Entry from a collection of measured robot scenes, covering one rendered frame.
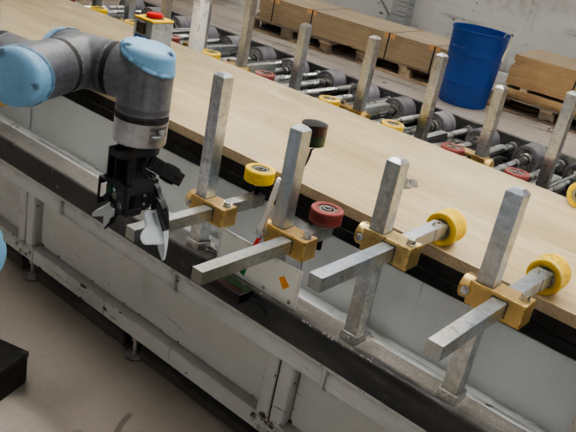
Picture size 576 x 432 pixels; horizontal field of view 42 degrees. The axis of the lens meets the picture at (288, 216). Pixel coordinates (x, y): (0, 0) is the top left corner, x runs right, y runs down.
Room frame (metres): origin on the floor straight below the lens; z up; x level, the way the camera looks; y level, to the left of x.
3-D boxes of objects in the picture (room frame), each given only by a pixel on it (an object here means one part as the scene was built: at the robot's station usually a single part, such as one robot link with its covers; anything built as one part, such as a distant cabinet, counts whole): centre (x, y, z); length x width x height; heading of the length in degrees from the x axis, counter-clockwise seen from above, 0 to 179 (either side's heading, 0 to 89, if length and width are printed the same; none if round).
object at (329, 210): (1.64, -0.09, 0.85); 0.08 x 0.08 x 0.11
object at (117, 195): (1.19, 0.28, 1.08); 0.09 x 0.08 x 0.12; 149
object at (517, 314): (1.27, -0.41, 0.95); 0.14 x 0.06 x 0.05; 54
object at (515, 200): (1.28, -0.40, 0.93); 0.04 x 0.04 x 0.48; 54
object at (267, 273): (1.57, 0.05, 0.75); 0.26 x 0.01 x 0.10; 54
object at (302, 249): (1.57, -0.01, 0.85); 0.14 x 0.06 x 0.05; 54
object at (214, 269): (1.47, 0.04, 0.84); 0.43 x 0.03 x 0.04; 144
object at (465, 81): (7.18, -1.43, 0.36); 0.59 x 0.57 x 0.73; 150
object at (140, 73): (1.20, 0.28, 1.25); 0.10 x 0.09 x 0.12; 77
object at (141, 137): (1.19, 0.27, 1.16); 0.10 x 0.09 x 0.05; 59
